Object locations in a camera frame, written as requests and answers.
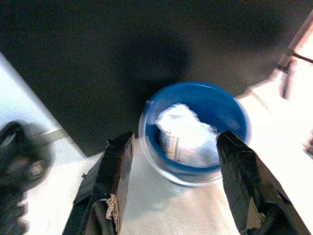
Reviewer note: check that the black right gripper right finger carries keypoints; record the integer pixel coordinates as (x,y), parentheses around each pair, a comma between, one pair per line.
(249,186)

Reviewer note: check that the white crumpled rubbish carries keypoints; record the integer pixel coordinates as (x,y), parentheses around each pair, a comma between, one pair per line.
(185,127)

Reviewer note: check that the pale wooden door frame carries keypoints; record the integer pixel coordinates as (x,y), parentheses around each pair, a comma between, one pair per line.
(299,36)

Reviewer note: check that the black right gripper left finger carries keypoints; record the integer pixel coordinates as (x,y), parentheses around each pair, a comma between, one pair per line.
(107,186)

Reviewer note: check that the blue plastic bucket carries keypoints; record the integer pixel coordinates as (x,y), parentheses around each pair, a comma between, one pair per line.
(207,98)

